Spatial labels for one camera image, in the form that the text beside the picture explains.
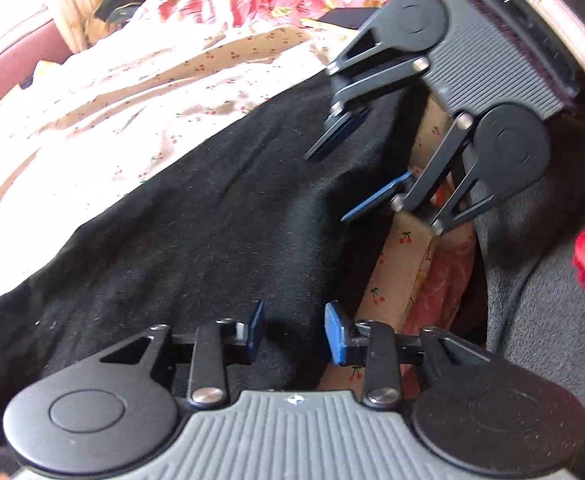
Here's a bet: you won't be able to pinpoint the grey fleece garment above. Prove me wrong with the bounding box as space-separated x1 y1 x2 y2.
465 110 585 441

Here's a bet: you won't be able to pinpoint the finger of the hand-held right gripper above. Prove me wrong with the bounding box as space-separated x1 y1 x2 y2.
341 112 503 237
304 10 429 162

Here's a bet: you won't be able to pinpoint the floral curtain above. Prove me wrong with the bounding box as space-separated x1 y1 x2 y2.
47 0 103 53

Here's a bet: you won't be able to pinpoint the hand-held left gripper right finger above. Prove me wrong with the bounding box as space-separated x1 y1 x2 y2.
324 301 501 409

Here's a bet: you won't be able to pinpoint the maroon headboard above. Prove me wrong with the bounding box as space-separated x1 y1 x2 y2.
0 15 66 133

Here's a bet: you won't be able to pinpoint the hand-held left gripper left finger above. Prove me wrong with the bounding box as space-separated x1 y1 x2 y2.
97 299 266 408

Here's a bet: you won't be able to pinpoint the pink floral bed sheet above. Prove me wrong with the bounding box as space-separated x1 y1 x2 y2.
403 180 478 331

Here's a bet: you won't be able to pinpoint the cherry print bed cover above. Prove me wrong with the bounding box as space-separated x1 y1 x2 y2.
0 7 453 396

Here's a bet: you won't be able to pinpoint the dark bag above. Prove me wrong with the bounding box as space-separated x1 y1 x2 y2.
85 0 146 36

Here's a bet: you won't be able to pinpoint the black pants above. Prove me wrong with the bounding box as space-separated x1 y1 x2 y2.
0 72 431 463

